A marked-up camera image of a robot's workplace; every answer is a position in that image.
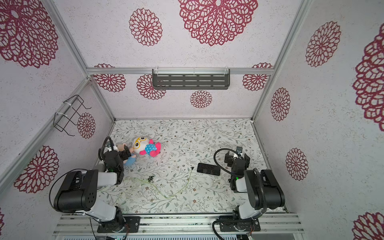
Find black smartphone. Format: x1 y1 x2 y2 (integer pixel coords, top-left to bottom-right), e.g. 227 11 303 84
197 163 221 176

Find green wired earphones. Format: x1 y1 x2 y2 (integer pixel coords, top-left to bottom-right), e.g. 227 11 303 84
131 166 195 199

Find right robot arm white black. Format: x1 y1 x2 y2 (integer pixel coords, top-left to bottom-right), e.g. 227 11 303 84
219 151 285 232

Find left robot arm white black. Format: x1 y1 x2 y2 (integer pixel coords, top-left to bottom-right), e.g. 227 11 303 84
50 145 136 233

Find pink pig plush toy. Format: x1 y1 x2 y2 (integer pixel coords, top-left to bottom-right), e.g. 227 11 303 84
117 144 136 167

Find penguin plush toy with glasses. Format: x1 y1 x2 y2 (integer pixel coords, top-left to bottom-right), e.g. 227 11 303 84
133 137 162 158

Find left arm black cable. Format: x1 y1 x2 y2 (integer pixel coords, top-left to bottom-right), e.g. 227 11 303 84
98 136 116 163

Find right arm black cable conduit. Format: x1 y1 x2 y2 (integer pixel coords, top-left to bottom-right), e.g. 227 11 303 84
213 148 242 178

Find black wire wall rack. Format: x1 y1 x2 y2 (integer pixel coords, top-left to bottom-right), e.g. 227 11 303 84
53 95 91 137

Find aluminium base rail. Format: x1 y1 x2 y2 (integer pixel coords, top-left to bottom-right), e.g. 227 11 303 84
53 212 305 237

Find grey metal wall shelf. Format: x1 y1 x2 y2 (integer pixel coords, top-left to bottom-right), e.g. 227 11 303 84
152 69 231 90

